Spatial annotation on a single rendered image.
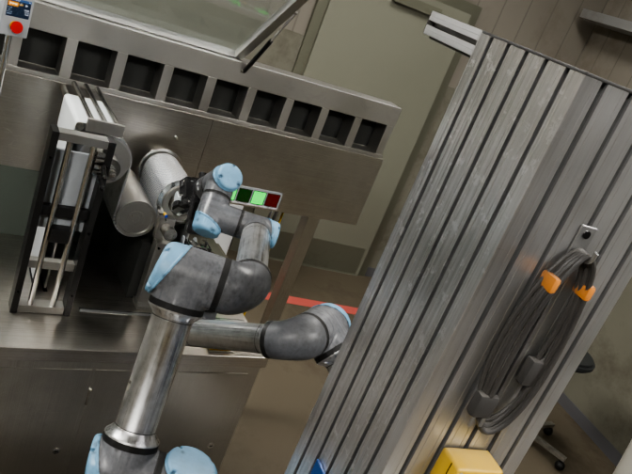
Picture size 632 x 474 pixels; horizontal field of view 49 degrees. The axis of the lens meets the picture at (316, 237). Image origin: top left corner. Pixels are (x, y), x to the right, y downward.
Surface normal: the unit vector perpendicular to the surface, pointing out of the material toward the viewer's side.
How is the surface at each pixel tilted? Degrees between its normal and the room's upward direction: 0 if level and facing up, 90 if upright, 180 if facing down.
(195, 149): 90
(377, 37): 90
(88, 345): 0
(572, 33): 90
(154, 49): 90
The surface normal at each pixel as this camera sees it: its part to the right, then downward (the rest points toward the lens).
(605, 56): -0.89, -0.19
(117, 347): 0.35, -0.87
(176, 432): 0.42, 0.47
